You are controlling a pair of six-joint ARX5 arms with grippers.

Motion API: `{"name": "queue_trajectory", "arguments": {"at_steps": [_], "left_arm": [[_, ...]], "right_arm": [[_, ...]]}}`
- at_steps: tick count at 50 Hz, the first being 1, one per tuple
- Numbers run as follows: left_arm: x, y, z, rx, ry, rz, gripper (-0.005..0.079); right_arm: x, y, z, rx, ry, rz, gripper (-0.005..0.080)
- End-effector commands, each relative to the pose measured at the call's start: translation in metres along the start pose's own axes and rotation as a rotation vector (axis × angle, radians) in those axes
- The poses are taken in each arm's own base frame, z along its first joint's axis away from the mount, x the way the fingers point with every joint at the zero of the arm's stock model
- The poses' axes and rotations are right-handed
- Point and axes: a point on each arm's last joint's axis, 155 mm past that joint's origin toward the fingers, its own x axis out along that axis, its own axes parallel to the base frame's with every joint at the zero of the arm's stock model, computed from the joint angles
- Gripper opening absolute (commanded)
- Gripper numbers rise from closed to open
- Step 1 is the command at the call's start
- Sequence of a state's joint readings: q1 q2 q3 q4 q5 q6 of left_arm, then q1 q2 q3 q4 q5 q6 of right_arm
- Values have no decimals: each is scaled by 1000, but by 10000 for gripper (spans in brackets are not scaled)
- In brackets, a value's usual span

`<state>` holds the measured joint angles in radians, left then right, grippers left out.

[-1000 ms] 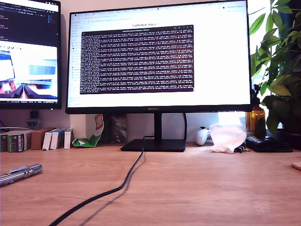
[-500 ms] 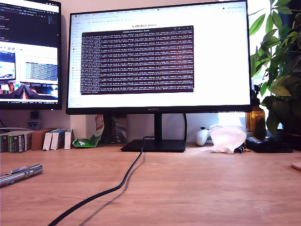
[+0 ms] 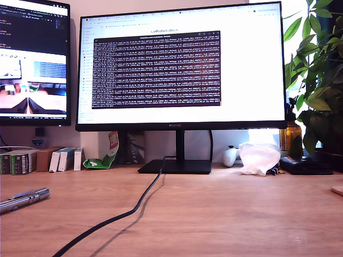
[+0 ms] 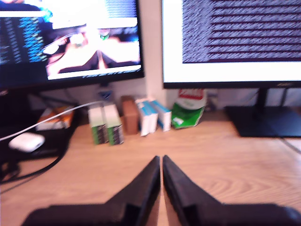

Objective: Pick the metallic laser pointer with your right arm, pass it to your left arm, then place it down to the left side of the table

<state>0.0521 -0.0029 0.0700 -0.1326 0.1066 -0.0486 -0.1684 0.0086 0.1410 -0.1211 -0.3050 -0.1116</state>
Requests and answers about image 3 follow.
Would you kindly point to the amber glass pump bottle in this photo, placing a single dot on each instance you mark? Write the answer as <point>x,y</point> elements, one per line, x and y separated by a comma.
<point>290,137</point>

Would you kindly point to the metallic laser pointer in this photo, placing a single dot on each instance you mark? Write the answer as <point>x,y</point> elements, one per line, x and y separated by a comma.
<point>25,199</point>

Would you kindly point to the black leather pouch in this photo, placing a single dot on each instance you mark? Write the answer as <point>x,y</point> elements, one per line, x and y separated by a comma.
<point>305,166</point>

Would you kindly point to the small white and blue box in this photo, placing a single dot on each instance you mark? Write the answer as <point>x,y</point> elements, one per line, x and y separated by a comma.
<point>63,161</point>
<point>77,160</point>
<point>54,162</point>

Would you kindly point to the green and white snack bag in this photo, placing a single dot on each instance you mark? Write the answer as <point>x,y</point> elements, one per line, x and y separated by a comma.
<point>103,162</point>

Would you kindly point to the small black wall plug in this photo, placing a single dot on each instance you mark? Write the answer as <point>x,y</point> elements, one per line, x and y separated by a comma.
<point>40,131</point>

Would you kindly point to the crumpled translucent plastic bag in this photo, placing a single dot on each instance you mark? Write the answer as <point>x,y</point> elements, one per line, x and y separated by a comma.
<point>257,158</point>

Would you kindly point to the green leafy houseplant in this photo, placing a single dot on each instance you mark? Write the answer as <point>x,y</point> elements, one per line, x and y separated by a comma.
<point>321,80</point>

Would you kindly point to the brown cardboard box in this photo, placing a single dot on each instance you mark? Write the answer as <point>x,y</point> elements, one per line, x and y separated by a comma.
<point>43,159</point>

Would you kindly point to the large black Huawei monitor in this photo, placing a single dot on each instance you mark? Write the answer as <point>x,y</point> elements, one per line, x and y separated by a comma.
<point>246,69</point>

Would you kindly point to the green printed small box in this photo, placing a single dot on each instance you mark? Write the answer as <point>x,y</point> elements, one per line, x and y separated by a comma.
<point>4,163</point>
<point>21,163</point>

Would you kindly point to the blue and white badge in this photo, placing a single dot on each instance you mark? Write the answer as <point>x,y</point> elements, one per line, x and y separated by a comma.
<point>38,142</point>

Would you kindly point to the white game controller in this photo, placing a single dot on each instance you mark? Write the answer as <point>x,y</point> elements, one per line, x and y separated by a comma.
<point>230,158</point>

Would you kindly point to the black monitor with code window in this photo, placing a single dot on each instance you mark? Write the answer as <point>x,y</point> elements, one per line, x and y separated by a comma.
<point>32,32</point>

